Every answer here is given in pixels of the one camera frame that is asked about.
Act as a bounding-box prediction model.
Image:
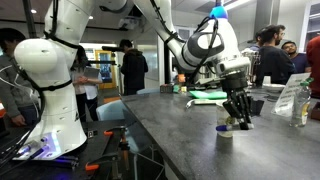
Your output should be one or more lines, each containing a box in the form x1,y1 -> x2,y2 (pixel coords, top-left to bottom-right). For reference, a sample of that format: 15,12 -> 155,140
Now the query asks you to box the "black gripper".
219,70 -> 255,131

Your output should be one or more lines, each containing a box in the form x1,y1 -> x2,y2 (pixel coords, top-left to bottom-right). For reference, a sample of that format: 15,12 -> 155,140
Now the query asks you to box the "white printed paper cup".
215,100 -> 240,138

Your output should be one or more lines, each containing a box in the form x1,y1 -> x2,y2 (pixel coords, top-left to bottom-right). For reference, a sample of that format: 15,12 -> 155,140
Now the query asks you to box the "black pouch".
250,98 -> 265,118

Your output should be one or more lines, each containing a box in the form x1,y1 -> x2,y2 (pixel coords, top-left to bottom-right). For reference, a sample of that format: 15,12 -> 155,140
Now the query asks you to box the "white bowl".
262,83 -> 287,94

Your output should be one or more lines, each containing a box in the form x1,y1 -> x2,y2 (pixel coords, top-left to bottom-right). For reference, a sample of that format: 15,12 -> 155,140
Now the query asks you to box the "large metal beverage urn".
241,48 -> 262,88

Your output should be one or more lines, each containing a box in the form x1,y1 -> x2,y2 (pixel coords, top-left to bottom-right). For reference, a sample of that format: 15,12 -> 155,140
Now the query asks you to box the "white printed sign stand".
270,72 -> 312,118

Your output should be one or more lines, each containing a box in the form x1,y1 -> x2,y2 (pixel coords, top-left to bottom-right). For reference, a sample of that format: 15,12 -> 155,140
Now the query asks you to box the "bearded man black shirt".
255,24 -> 298,86

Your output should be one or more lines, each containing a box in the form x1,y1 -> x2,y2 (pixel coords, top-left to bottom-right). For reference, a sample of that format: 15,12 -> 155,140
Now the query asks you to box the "clear plastic bottle green cap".
289,77 -> 315,129

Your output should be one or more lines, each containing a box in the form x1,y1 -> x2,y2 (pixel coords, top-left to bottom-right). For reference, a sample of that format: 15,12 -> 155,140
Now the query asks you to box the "dark haired person behind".
249,29 -> 268,53

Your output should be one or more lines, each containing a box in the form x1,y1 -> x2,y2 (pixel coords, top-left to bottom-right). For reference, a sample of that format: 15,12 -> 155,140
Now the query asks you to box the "brown box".
310,101 -> 320,122

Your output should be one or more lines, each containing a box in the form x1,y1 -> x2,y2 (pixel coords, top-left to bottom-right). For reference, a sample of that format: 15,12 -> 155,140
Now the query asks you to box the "small dark box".
159,83 -> 174,94

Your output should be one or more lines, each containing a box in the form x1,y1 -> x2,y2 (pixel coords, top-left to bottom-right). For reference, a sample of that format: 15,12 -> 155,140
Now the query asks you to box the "man in blue shirt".
281,40 -> 312,74

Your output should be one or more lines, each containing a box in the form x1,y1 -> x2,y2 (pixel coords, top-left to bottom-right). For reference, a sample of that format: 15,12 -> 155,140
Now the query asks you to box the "black tall appliance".
163,42 -> 174,85

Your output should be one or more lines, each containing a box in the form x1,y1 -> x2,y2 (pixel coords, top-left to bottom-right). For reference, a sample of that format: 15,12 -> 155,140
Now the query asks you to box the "person in red top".
305,34 -> 320,99

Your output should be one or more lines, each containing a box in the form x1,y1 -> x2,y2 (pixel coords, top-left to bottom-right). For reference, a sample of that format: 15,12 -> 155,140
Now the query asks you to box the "blue pendant lamp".
209,0 -> 229,20

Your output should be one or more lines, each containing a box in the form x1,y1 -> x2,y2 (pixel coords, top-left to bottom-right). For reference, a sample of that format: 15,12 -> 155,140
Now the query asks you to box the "person in dark hoodie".
118,39 -> 149,97

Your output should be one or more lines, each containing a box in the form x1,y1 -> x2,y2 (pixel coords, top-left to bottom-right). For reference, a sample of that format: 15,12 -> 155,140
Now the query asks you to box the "light blue chair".
95,99 -> 129,122

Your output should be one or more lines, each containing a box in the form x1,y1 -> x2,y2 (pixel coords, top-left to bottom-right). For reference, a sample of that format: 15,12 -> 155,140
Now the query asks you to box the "yellow framed door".
94,49 -> 118,90

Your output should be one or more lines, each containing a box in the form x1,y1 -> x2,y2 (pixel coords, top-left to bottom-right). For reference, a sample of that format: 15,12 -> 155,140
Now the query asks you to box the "white ceiling projector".
117,16 -> 141,31

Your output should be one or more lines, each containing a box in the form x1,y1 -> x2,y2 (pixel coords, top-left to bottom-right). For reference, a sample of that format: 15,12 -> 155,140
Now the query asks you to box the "gray tablet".
83,66 -> 102,80

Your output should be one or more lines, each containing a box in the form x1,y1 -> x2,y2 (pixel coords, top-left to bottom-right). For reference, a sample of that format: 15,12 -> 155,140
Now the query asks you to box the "person in white shirt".
69,45 -> 104,123

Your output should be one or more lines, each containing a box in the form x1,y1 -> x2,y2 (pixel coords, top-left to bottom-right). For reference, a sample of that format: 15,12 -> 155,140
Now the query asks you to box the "person in gray jacket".
0,27 -> 41,131

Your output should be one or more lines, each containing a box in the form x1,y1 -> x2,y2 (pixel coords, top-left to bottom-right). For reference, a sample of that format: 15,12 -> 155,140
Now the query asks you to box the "white flat cable strip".
184,98 -> 228,110

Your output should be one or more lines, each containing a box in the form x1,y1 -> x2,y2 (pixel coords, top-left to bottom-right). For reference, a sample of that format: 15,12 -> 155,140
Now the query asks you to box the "orange handled clamp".
84,151 -> 123,172
103,125 -> 128,137

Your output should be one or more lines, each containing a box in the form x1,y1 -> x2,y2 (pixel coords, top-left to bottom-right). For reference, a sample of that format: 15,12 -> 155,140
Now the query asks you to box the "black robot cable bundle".
0,65 -> 48,171

